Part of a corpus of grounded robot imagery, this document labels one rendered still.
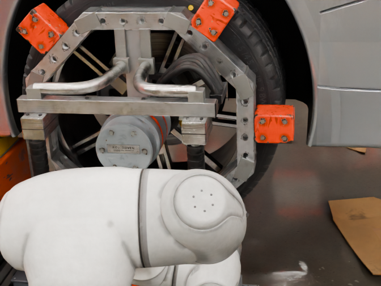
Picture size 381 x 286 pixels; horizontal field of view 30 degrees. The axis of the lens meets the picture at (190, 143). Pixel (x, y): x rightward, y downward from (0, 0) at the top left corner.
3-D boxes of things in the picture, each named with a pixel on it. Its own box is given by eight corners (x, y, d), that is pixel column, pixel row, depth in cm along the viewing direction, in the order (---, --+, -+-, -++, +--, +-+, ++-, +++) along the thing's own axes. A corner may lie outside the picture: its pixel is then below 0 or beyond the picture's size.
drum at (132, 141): (175, 143, 175) (172, 89, 170) (156, 181, 156) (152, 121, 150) (119, 142, 177) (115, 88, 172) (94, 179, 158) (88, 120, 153)
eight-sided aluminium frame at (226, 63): (257, 219, 179) (256, 4, 158) (254, 233, 173) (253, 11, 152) (51, 210, 189) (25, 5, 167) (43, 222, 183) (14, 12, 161)
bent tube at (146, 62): (216, 74, 160) (215, 28, 156) (203, 104, 142) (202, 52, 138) (140, 73, 163) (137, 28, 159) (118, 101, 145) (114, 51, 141)
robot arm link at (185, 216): (244, 184, 104) (152, 185, 105) (246, 146, 87) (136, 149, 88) (247, 274, 100) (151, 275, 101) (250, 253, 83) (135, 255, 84)
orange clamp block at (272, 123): (256, 131, 171) (294, 131, 170) (253, 143, 164) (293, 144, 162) (256, 103, 168) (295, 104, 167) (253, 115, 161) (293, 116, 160)
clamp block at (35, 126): (59, 125, 156) (56, 102, 154) (45, 141, 148) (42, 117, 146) (38, 124, 157) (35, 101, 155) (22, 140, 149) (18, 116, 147)
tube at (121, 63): (131, 73, 163) (127, 28, 159) (108, 101, 146) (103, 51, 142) (58, 72, 166) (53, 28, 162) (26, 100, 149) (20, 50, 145)
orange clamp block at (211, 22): (218, 34, 163) (240, 2, 160) (214, 43, 156) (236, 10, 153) (193, 17, 163) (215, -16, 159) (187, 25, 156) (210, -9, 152)
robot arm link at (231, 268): (246, 240, 150) (185, 229, 152) (238, 282, 136) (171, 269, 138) (239, 282, 155) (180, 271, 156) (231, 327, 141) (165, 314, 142)
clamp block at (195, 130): (212, 129, 151) (212, 105, 148) (206, 146, 142) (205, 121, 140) (189, 128, 151) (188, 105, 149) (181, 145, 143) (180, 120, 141)
